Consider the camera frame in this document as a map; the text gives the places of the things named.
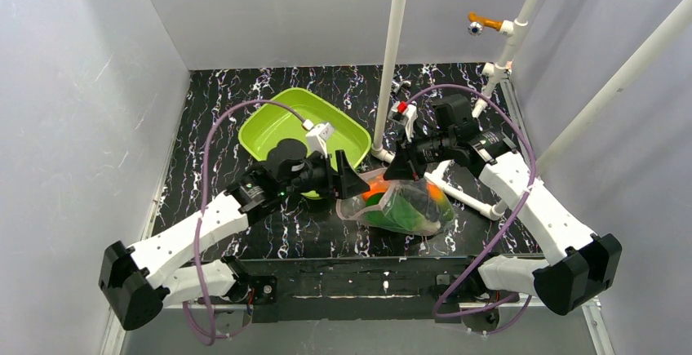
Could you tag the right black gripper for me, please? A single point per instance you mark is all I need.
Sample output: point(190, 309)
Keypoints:
point(409, 150)

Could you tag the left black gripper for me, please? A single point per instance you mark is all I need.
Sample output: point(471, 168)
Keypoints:
point(332, 175)

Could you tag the orange fake fruit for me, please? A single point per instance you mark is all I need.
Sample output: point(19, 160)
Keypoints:
point(376, 186)

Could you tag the clear zip top bag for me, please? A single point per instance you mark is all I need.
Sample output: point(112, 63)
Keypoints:
point(353, 208)

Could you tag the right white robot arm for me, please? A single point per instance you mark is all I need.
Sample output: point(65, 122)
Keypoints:
point(577, 264)

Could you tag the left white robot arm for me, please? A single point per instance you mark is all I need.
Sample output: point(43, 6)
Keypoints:
point(140, 280)

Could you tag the small metal fitting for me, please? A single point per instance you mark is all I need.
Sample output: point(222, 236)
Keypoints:
point(400, 86)

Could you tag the lime green plastic tray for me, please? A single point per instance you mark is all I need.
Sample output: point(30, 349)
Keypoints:
point(273, 135)

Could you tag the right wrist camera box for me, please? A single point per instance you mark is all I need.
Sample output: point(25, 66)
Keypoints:
point(404, 115)

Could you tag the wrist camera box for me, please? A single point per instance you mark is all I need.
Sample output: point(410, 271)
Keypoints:
point(317, 134)
point(404, 115)

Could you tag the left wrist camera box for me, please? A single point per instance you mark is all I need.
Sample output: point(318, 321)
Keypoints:
point(317, 134)

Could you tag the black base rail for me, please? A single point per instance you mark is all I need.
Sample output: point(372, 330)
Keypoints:
point(351, 289)

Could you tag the orange faucet handle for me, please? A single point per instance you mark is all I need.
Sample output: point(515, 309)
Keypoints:
point(477, 24)

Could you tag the white PVC pipe frame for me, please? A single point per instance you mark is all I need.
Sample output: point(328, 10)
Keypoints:
point(515, 32)

